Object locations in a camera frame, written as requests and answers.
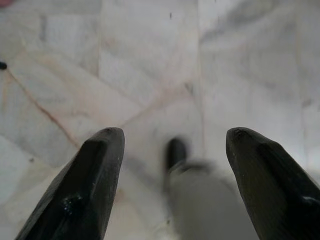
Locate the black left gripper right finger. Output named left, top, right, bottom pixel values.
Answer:
left=225, top=126, right=320, bottom=240

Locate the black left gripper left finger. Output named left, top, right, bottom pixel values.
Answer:
left=14, top=126, right=125, bottom=240

